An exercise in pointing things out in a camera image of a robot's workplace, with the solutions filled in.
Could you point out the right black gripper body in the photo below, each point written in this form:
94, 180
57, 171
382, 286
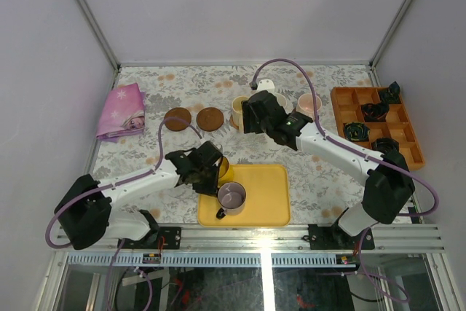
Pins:
251, 124

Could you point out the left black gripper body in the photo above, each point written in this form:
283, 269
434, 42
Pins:
210, 178

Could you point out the white mug green handle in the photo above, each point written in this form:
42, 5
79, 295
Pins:
281, 99

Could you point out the yellow glass mug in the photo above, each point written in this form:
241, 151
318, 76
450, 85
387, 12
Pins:
223, 168

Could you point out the cream ceramic mug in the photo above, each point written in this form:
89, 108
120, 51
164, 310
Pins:
236, 109

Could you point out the woven rattan coaster front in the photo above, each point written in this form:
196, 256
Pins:
233, 124

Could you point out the purple ceramic mug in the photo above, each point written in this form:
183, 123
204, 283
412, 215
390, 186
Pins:
231, 198

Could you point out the pink ceramic mug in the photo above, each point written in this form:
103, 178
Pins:
308, 105

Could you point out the brown wooden coaster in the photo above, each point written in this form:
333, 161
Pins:
210, 119
177, 119

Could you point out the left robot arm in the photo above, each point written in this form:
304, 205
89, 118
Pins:
92, 210

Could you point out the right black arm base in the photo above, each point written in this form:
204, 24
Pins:
335, 236

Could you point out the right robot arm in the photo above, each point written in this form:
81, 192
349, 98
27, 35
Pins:
384, 177

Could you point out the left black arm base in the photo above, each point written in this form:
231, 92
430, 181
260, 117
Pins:
155, 236

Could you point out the yellow plastic tray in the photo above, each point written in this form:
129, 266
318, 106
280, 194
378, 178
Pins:
267, 199

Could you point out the purple snowflake cloth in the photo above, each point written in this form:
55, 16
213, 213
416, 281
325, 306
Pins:
123, 113

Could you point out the black bundle centre compartment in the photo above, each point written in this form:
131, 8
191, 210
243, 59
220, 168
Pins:
356, 132

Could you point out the black bundle compartment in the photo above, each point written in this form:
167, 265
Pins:
375, 112
356, 132
385, 145
390, 94

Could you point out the black bundle middle compartment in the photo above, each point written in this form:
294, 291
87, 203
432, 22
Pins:
375, 112

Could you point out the black bundle top compartment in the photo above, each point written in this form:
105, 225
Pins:
390, 94

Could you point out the black bundle lower compartment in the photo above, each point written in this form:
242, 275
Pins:
385, 145

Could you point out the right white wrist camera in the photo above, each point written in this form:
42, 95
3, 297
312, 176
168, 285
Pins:
265, 85

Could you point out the aluminium front rail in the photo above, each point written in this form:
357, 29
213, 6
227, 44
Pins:
394, 238

